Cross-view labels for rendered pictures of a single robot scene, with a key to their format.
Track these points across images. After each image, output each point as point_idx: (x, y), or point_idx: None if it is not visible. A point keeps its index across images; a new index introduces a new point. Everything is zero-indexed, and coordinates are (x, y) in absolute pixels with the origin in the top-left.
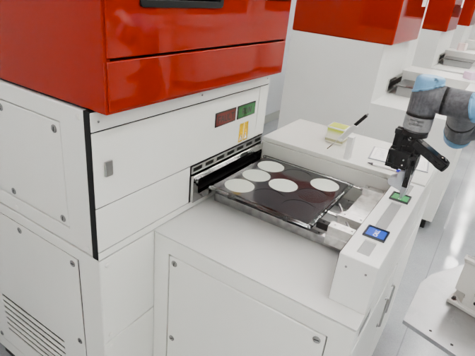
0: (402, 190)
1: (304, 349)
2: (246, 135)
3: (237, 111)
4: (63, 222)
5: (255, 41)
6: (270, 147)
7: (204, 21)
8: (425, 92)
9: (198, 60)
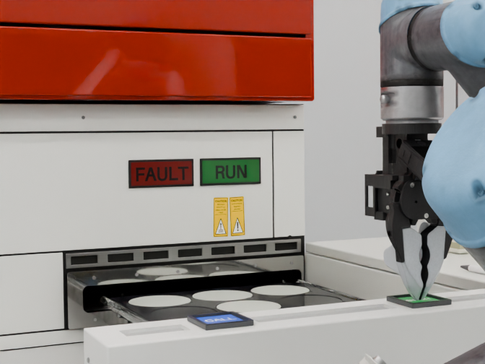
0: (401, 271)
1: None
2: (241, 228)
3: (199, 170)
4: None
5: (201, 27)
6: (315, 263)
7: None
8: (386, 26)
9: (31, 41)
